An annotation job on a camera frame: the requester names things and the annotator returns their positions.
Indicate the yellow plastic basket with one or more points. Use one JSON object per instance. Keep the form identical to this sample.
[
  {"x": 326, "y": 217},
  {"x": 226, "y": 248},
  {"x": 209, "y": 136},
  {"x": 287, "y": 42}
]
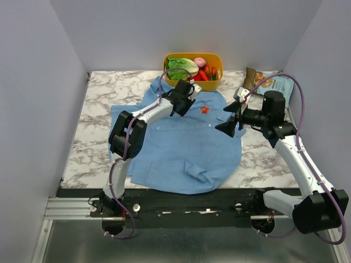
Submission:
[{"x": 213, "y": 59}]

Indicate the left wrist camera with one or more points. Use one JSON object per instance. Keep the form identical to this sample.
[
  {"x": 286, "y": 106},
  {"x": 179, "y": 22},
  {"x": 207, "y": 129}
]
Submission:
[{"x": 194, "y": 91}]

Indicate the red pepper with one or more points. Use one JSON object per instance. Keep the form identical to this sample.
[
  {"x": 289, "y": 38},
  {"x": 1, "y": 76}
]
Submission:
[{"x": 201, "y": 76}]

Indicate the red leaf brooch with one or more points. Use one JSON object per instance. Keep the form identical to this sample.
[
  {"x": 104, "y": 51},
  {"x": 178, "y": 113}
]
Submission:
[{"x": 205, "y": 109}]

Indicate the red onion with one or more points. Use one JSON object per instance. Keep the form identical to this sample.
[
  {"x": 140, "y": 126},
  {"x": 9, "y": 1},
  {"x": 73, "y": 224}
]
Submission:
[{"x": 200, "y": 62}]

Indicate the orange carrots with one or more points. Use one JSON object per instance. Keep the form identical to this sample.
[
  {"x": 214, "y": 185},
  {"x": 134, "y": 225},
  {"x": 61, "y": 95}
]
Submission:
[{"x": 211, "y": 72}]

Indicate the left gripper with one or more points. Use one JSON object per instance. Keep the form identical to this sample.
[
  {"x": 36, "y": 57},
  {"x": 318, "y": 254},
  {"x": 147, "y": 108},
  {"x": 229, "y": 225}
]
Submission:
[{"x": 189, "y": 103}]

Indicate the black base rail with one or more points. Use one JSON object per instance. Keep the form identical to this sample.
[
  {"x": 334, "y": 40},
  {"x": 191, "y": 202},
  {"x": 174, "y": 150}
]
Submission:
[{"x": 145, "y": 208}]

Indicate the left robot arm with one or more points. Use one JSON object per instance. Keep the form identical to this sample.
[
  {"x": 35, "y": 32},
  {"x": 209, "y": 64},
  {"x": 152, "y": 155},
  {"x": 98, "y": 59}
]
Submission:
[{"x": 128, "y": 133}]

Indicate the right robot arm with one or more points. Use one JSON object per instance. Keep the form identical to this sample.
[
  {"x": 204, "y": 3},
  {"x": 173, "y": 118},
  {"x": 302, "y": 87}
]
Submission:
[{"x": 320, "y": 205}]

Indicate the blue shirt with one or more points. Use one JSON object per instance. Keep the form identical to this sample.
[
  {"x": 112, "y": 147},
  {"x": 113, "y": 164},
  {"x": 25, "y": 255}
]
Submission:
[{"x": 187, "y": 154}]

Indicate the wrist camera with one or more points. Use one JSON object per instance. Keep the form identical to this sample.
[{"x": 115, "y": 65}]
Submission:
[
  {"x": 194, "y": 91},
  {"x": 241, "y": 95}
]

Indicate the green lettuce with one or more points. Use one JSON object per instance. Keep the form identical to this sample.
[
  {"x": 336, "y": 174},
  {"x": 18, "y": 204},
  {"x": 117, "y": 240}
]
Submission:
[{"x": 180, "y": 68}]

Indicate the blue chip bag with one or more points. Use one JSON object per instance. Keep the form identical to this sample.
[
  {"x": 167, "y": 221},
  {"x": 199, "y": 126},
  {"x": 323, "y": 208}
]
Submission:
[{"x": 280, "y": 84}]

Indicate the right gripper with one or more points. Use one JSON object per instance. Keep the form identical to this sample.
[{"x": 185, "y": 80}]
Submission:
[{"x": 237, "y": 116}]

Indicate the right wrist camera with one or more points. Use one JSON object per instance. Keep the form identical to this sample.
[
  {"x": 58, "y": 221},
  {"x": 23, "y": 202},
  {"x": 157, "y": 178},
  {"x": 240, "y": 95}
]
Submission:
[{"x": 241, "y": 95}]

